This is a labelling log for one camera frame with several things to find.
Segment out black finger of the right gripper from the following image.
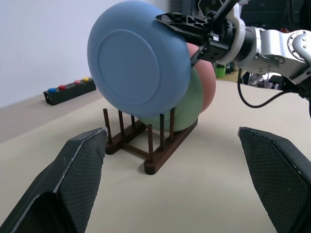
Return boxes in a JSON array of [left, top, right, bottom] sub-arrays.
[[155, 12, 213, 47], [190, 45, 207, 68]]

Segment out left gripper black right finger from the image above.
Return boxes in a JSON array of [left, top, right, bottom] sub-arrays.
[[237, 126, 311, 233]]

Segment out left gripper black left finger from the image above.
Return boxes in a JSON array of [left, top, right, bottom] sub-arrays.
[[0, 126, 109, 233]]

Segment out pink plastic plate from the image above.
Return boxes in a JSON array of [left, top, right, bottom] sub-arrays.
[[187, 42, 217, 115]]

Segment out green plastic plate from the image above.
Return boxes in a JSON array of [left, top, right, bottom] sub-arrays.
[[138, 67, 205, 133]]

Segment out blue plastic plate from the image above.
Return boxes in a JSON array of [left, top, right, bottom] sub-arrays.
[[86, 1, 192, 116]]

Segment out brown wooden dish rack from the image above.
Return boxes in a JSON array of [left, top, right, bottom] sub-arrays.
[[103, 108, 199, 175]]

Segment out black box with coloured buttons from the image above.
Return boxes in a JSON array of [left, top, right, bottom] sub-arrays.
[[43, 77, 97, 106]]

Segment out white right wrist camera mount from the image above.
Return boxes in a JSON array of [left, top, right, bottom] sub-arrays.
[[218, 0, 252, 66]]

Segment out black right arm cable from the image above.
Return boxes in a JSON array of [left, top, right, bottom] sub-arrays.
[[237, 67, 304, 109]]

